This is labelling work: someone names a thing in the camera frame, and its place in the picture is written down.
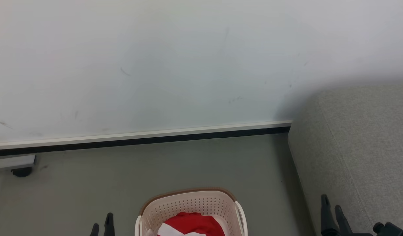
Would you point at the grey fabric sofa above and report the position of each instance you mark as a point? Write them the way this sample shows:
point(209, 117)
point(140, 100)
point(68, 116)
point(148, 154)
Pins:
point(358, 147)

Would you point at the cream perforated laundry basket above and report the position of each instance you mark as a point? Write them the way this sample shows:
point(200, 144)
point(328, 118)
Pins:
point(194, 203)

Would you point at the red and white garment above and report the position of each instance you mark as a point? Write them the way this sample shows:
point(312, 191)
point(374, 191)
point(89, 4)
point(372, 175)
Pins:
point(191, 224)

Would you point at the grey wheeled furniture base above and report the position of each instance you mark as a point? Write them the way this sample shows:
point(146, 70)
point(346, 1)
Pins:
point(11, 162)

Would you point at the white and black baseboard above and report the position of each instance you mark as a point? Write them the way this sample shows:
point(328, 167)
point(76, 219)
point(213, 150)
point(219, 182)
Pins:
point(139, 137)

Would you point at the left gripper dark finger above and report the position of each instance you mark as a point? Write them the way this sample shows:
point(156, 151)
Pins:
point(109, 226)
point(94, 230)

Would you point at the black caster wheel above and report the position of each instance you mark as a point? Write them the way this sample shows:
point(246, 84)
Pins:
point(22, 171)

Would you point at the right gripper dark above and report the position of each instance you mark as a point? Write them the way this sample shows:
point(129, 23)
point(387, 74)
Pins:
point(393, 230)

